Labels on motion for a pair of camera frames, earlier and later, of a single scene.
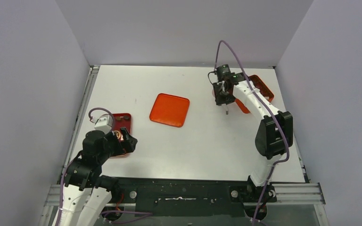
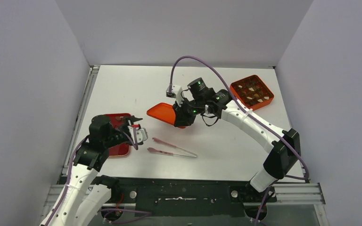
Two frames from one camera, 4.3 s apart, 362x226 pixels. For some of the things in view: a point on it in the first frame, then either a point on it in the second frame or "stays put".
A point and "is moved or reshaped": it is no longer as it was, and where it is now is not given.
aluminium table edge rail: (93, 71) stays put
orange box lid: (169, 109) is moved or reshaped
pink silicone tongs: (225, 106) is moved or reshaped
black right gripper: (221, 99) -> (180, 115)
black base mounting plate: (185, 197) stays put
